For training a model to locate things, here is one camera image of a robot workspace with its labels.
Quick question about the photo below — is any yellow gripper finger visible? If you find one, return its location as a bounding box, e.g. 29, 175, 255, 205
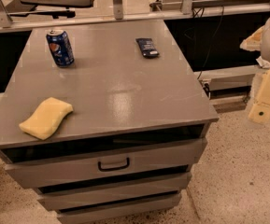
249, 70, 270, 124
240, 27, 263, 51

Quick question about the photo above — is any blue pepsi can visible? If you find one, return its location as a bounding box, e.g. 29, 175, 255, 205
46, 30, 74, 67

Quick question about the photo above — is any dark blue snack packet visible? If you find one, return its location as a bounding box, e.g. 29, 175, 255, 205
135, 38, 160, 58

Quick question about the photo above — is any grey drawer cabinet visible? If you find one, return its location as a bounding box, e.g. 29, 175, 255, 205
0, 21, 218, 224

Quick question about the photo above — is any black office chair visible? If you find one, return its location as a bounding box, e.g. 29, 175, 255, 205
6, 0, 94, 18

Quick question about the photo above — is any yellow sponge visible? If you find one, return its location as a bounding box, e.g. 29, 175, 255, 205
19, 97, 73, 140

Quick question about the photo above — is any black hanging cable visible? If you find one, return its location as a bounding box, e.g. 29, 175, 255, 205
196, 6, 225, 80

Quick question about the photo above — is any black drawer handle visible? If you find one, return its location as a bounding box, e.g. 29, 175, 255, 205
97, 158, 130, 172

